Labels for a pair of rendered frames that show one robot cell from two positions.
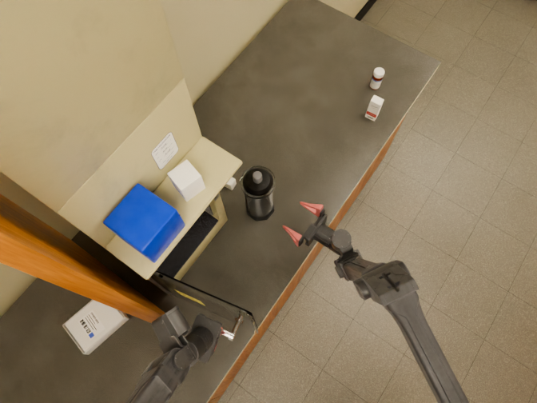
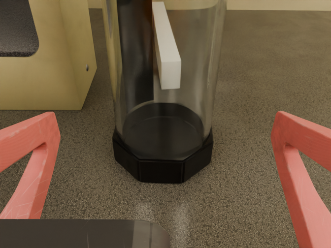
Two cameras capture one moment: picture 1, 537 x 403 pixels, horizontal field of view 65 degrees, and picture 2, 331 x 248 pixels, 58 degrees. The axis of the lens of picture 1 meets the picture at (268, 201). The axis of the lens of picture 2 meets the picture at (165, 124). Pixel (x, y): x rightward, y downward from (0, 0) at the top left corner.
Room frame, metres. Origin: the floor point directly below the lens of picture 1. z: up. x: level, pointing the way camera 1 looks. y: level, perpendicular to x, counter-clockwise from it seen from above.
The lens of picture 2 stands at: (0.40, -0.15, 1.15)
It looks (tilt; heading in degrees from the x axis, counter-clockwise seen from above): 38 degrees down; 52
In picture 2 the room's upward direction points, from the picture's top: 1 degrees clockwise
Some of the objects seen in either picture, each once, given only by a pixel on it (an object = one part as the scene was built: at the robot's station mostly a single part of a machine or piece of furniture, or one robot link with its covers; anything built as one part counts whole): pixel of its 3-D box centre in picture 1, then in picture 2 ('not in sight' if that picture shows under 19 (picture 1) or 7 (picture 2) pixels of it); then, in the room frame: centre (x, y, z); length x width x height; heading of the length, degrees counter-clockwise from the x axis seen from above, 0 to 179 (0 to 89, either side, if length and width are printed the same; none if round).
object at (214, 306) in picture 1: (203, 302); not in sight; (0.18, 0.18, 1.19); 0.30 x 0.01 x 0.40; 64
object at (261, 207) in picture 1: (259, 194); (164, 39); (0.54, 0.03, 1.06); 0.11 x 0.11 x 0.21
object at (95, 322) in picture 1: (96, 321); not in sight; (0.17, 0.56, 0.96); 0.16 x 0.12 x 0.04; 132
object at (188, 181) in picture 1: (186, 181); not in sight; (0.38, 0.17, 1.54); 0.05 x 0.05 x 0.06; 38
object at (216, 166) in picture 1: (180, 211); not in sight; (0.34, 0.20, 1.46); 0.32 x 0.11 x 0.10; 143
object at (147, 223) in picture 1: (146, 223); not in sight; (0.28, 0.24, 1.56); 0.10 x 0.10 x 0.09; 53
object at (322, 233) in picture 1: (323, 233); not in sight; (0.39, -0.17, 1.08); 0.10 x 0.07 x 0.07; 143
